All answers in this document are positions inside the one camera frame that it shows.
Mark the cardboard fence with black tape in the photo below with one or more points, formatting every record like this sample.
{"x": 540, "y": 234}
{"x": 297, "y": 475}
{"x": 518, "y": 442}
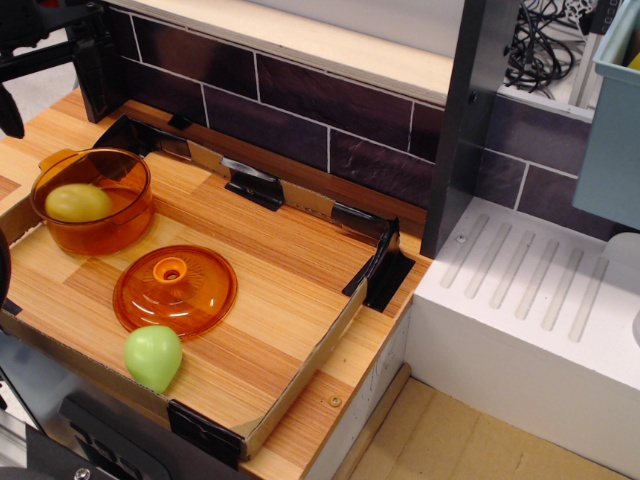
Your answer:
{"x": 322, "y": 286}

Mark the orange transparent pot lid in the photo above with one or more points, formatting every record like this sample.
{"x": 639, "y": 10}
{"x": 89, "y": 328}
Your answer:
{"x": 187, "y": 288}

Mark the white sink drainboard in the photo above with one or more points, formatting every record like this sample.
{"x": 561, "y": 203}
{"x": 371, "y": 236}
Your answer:
{"x": 537, "y": 325}

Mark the orange transparent pot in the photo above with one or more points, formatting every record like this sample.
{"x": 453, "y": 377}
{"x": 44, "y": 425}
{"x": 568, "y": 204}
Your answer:
{"x": 126, "y": 179}

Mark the yellow toy potato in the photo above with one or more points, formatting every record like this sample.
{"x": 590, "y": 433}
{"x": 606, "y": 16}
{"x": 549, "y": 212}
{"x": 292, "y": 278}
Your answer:
{"x": 77, "y": 203}

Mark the dark grey left post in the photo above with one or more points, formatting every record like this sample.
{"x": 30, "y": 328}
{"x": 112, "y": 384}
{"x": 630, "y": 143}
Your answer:
{"x": 117, "y": 96}

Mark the dark grey post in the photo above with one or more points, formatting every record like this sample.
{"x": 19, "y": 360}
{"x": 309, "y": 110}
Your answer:
{"x": 480, "y": 62}
{"x": 117, "y": 96}

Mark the dark grey right post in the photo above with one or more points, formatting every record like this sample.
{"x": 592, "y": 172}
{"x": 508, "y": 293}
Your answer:
{"x": 480, "y": 62}

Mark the green toy pear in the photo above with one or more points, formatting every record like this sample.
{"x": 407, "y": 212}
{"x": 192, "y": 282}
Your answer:
{"x": 153, "y": 356}

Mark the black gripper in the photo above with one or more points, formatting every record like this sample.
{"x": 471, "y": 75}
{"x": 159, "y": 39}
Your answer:
{"x": 26, "y": 23}

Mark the light blue plastic bin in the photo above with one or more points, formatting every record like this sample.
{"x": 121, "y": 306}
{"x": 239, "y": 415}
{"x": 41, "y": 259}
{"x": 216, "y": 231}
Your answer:
{"x": 608, "y": 182}

